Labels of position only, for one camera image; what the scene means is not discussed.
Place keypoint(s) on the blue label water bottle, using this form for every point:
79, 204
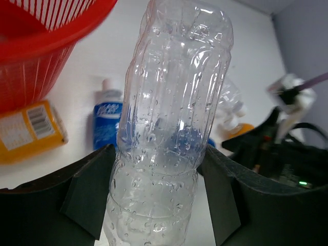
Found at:
106, 114

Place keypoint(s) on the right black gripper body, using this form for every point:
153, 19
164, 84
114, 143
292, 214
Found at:
289, 161

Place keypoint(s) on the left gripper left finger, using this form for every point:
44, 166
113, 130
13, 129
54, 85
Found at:
65, 207

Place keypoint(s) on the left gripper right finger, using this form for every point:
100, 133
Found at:
249, 209

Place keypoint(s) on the orange juice bottle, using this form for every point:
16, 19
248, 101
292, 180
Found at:
240, 129

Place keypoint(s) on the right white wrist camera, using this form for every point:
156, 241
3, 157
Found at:
292, 99

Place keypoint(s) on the red mesh plastic bin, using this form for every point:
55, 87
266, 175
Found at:
37, 38

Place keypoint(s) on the yellow orange carton box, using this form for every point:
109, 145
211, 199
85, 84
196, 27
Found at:
31, 131

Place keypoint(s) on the large clear plastic bottle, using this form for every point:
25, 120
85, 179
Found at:
231, 105

